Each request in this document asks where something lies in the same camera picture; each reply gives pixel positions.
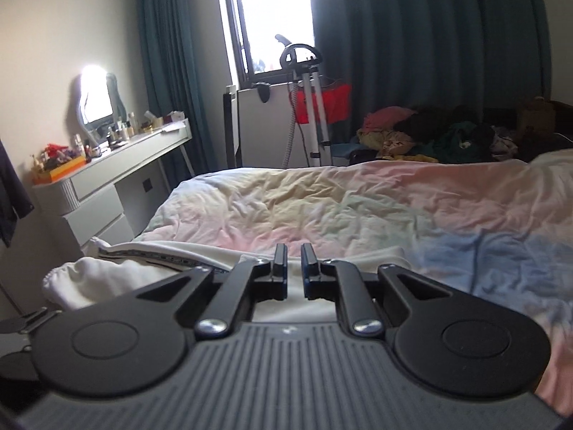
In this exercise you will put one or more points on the white sweatpants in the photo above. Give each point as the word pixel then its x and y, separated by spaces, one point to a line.
pixel 107 271

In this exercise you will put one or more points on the teal curtain right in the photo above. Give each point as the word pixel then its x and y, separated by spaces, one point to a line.
pixel 438 53

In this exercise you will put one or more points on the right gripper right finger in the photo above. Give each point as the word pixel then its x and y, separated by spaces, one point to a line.
pixel 448 340

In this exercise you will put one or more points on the dark hanging garment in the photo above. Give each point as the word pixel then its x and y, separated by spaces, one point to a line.
pixel 15 201

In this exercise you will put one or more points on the orange tray with items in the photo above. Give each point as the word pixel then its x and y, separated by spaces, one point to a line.
pixel 54 163

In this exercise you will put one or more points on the teal curtain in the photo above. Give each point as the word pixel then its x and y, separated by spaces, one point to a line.
pixel 172 75
pixel 438 53

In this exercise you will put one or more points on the red garment on stand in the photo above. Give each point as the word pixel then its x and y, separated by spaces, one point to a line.
pixel 336 101

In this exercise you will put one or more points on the white dressing table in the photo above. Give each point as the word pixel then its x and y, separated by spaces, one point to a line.
pixel 112 197

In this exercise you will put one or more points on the pile of clothes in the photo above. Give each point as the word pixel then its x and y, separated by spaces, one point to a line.
pixel 460 135

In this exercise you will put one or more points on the teal curtain left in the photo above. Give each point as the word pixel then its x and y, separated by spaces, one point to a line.
pixel 172 75

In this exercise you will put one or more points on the silver tripod stand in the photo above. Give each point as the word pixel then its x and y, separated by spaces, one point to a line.
pixel 301 63

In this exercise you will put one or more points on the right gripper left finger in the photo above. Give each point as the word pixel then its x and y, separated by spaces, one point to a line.
pixel 129 344

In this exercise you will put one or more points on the pastel tie-dye duvet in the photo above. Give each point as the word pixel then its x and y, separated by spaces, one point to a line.
pixel 501 231

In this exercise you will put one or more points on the window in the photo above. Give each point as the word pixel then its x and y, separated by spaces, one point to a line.
pixel 259 32

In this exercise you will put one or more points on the wavy vanity mirror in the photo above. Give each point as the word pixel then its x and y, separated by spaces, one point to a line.
pixel 99 105

